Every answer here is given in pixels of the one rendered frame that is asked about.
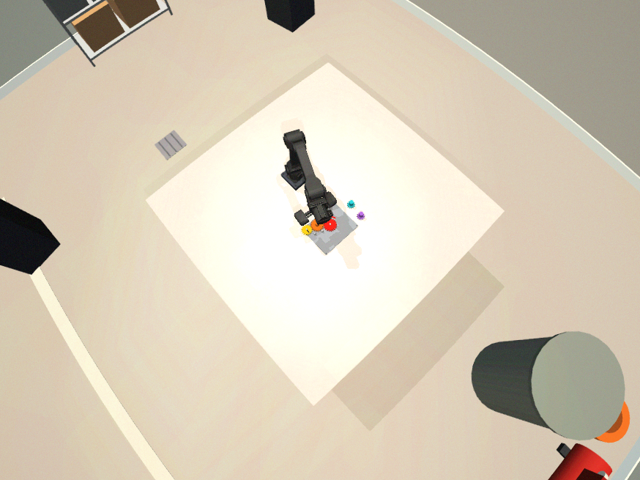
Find red gear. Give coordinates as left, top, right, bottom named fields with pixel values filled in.
left=324, top=219, right=337, bottom=231

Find orange gear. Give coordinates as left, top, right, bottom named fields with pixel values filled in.
left=310, top=219, right=324, bottom=232

